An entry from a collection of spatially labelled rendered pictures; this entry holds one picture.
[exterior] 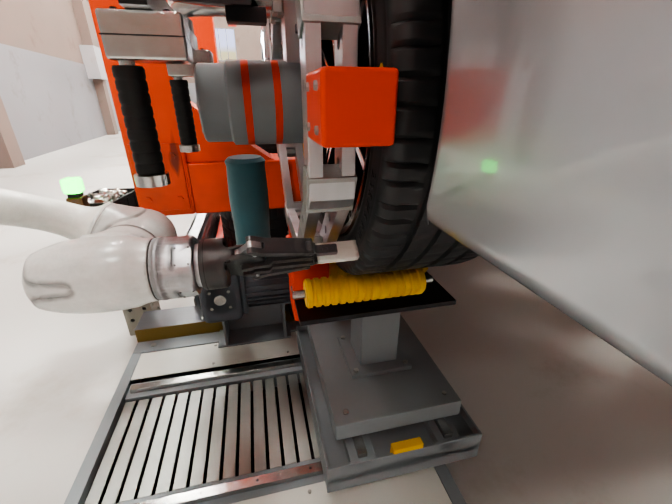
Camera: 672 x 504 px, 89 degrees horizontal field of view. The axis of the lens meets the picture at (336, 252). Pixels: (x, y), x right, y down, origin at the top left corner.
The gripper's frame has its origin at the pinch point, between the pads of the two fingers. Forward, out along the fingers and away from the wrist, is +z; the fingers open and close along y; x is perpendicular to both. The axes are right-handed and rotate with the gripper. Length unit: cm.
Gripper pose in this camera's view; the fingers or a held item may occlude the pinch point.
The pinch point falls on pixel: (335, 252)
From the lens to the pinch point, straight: 53.9
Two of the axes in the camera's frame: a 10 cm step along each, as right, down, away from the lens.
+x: -1.6, -9.3, 3.4
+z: 9.7, -0.9, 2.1
